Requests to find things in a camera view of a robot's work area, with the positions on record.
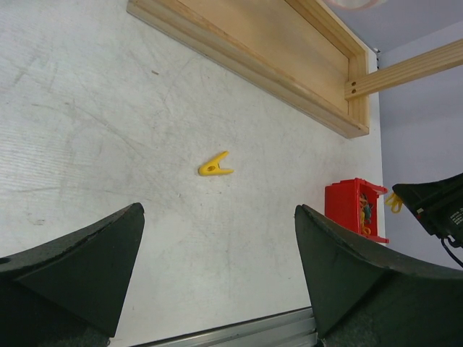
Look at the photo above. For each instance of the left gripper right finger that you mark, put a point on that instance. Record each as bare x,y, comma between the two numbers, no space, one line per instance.
365,294

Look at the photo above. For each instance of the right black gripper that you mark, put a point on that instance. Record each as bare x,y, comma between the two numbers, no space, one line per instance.
437,206

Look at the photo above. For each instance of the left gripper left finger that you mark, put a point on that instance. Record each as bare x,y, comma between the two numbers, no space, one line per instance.
70,291

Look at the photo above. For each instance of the red plastic clip bin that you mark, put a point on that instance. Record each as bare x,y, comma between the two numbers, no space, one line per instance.
342,205

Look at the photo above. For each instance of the wooden clothes rack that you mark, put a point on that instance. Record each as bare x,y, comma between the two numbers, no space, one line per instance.
298,51

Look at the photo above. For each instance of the yellow clothes peg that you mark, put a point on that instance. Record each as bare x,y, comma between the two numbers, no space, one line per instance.
212,167
394,202

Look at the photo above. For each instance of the aluminium mounting rail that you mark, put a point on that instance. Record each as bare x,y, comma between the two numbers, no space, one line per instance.
292,328

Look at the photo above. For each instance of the colourful clothes pegs in bin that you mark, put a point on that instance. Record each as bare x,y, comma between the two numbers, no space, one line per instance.
366,213

